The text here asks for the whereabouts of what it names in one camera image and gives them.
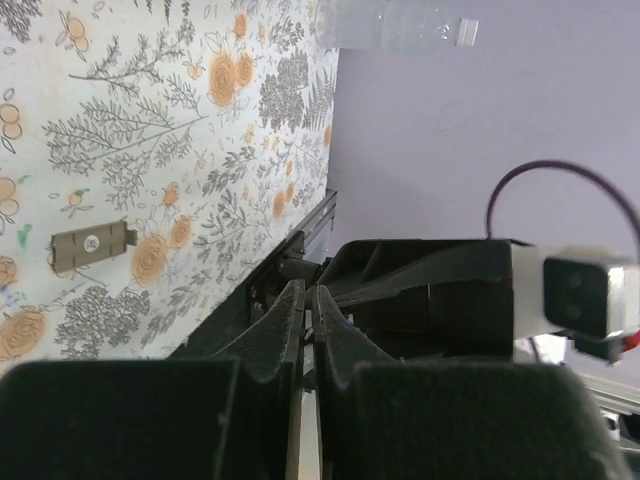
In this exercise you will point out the floral tablecloth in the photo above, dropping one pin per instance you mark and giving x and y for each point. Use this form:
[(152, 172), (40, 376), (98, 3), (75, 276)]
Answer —
[(205, 125)]

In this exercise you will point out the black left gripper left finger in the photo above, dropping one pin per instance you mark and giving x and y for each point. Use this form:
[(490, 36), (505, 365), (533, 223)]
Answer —
[(233, 415)]

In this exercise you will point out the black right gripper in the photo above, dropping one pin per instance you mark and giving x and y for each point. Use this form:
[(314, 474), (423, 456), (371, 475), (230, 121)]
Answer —
[(469, 309)]

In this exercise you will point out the grey battery cover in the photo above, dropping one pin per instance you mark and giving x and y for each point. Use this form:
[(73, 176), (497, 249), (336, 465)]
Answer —
[(81, 247)]

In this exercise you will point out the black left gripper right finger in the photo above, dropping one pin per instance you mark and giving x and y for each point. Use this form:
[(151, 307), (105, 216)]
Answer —
[(383, 418)]

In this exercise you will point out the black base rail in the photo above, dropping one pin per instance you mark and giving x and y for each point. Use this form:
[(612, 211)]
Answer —
[(300, 256)]

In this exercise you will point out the clear plastic water bottle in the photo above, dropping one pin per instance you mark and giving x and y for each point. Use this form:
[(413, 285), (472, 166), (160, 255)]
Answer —
[(412, 27)]

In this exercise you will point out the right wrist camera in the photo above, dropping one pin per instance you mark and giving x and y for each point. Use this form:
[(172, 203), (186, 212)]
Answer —
[(588, 295)]

